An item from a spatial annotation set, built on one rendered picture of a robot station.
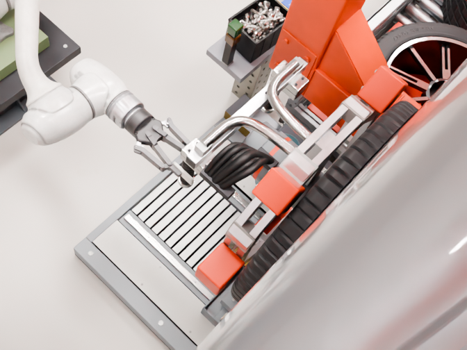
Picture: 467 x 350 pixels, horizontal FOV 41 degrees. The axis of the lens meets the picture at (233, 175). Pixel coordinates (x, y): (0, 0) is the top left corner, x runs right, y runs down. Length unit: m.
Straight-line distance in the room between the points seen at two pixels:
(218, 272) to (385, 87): 0.58
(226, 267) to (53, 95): 0.60
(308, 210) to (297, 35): 0.83
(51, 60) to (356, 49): 1.12
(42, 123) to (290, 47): 0.85
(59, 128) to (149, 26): 1.37
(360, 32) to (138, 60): 1.15
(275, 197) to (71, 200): 1.33
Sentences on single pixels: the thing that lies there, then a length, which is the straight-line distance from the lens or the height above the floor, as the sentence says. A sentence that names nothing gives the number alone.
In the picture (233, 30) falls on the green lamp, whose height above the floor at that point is 0.65.
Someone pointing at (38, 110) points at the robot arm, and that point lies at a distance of 1.59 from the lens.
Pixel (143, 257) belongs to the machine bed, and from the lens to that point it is 2.29.
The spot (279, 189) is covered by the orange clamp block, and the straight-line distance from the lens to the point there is 1.25.
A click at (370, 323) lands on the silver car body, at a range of 0.60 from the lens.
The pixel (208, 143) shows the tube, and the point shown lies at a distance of 1.43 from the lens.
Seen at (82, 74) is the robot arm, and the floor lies 0.87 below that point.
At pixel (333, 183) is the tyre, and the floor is 1.16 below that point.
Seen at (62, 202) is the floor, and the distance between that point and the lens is 2.46.
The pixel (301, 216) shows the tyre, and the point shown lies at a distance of 1.28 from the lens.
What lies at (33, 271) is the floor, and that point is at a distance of 2.39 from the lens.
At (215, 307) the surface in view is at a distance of 2.19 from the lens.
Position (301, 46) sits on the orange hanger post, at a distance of 1.99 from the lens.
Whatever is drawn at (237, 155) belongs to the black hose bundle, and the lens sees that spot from 1.39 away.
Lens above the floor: 2.27
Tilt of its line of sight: 64 degrees down
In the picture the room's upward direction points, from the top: 20 degrees clockwise
